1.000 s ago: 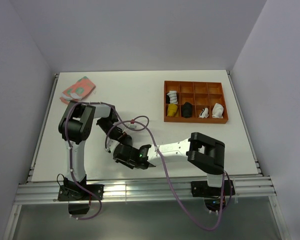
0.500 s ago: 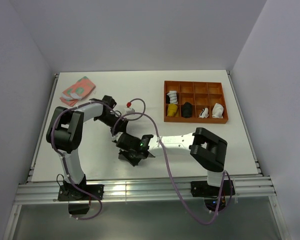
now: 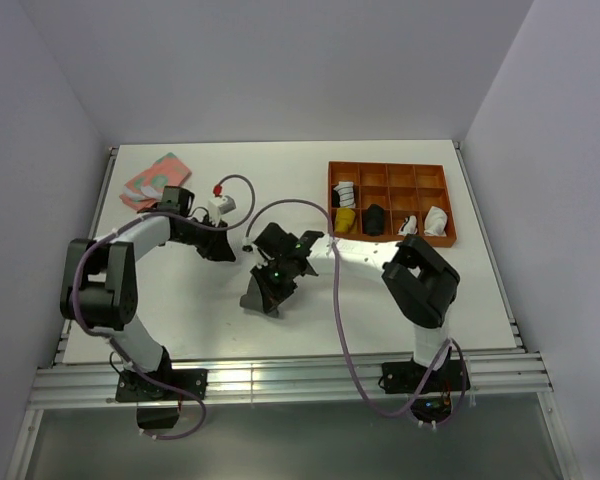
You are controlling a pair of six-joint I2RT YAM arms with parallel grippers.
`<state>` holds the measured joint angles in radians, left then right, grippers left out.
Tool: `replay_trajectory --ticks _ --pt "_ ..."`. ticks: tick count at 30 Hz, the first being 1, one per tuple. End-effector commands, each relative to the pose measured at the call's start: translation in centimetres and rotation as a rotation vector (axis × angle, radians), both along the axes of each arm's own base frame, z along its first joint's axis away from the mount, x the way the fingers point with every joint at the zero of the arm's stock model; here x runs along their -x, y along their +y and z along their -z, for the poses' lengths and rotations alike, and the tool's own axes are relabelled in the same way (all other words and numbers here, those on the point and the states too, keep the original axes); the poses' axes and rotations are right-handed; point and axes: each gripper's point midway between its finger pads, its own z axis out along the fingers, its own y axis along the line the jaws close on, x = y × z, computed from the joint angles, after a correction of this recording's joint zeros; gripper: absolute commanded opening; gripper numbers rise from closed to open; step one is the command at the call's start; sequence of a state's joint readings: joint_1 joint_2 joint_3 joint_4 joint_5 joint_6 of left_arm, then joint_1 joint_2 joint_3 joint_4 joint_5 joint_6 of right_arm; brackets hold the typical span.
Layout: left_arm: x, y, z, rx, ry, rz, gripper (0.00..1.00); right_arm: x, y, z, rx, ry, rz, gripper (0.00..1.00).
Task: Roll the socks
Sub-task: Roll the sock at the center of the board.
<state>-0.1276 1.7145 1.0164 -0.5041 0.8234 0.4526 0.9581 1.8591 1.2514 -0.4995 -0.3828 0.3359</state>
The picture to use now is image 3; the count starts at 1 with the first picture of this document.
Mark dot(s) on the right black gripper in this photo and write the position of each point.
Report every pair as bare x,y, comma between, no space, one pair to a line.
273,296

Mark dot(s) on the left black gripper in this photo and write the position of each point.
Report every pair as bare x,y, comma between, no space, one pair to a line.
217,247

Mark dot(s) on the white black striped sock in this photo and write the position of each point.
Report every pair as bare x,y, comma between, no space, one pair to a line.
343,195

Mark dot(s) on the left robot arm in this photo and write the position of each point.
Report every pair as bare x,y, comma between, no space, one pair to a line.
99,287

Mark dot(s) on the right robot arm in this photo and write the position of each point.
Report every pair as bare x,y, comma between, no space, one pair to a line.
421,282

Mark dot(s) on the pink green patterned socks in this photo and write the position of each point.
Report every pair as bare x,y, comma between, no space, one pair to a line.
146,188

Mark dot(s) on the yellow rolled sock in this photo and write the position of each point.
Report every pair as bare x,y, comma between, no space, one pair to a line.
344,221

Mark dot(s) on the white black rolled sock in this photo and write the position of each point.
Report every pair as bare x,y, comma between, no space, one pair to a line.
409,226

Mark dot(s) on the orange compartment tray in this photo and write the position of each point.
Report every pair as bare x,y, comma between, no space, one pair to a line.
401,189

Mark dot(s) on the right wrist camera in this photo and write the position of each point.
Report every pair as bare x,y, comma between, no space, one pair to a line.
252,250

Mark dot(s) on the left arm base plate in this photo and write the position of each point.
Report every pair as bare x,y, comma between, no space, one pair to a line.
133,388

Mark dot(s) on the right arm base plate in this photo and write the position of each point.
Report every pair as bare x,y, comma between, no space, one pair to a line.
404,377

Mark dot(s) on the aluminium frame rail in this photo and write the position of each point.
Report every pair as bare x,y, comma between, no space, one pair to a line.
291,380

